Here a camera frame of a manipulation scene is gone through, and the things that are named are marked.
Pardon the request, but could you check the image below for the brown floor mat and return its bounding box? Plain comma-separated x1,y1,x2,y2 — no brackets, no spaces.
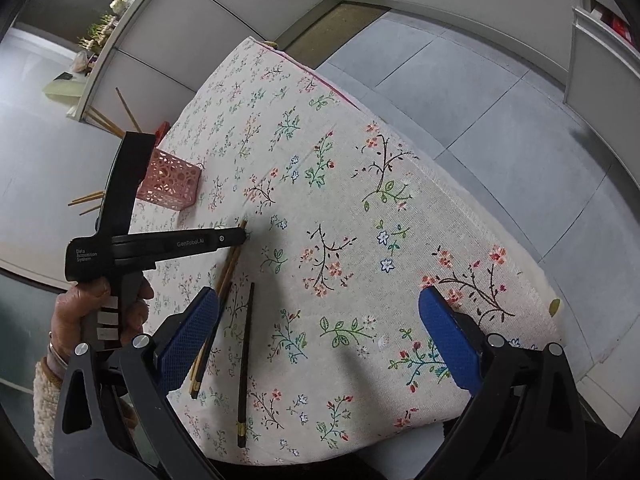
285,2,391,68

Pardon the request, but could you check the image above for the dark-tipped bamboo chopstick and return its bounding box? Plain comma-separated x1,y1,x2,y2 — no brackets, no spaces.
197,218,249,393
191,218,248,400

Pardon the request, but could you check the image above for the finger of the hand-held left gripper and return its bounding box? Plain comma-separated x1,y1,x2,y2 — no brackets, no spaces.
114,227,249,264
95,131,157,241

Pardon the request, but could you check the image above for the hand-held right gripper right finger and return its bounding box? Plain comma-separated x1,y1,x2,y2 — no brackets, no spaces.
418,286,588,480

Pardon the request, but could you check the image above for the person's left hand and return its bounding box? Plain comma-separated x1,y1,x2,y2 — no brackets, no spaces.
52,280,155,363

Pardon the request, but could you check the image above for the bunch of wooden chopsticks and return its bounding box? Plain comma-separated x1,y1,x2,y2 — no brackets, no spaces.
68,87,138,217

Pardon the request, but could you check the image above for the silver bracelet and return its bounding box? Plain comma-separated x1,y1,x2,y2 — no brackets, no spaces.
48,331,70,367

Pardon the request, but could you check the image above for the black chopstick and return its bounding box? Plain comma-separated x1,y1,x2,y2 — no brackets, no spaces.
236,282,256,450

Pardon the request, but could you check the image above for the red box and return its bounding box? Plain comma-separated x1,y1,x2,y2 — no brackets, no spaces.
597,7,632,41

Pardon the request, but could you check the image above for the floral tablecloth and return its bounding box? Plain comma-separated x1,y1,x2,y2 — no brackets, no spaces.
127,37,563,466

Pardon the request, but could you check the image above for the frosted glass sliding door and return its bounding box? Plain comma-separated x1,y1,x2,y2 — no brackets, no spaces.
0,265,63,411

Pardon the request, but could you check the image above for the pink perforated utensil holder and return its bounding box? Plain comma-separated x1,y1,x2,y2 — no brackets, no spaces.
136,147,202,210

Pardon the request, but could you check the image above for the person's left forearm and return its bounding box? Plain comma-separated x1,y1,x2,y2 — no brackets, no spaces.
32,355,68,476

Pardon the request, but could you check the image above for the pale green cutting board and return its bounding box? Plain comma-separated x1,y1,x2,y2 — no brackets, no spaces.
42,74,86,107

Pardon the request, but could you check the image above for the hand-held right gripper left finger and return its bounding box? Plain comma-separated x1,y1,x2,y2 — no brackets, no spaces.
52,286,223,480

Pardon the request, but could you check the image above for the row of sprouting garlic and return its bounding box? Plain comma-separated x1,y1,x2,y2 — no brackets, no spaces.
77,10,126,56

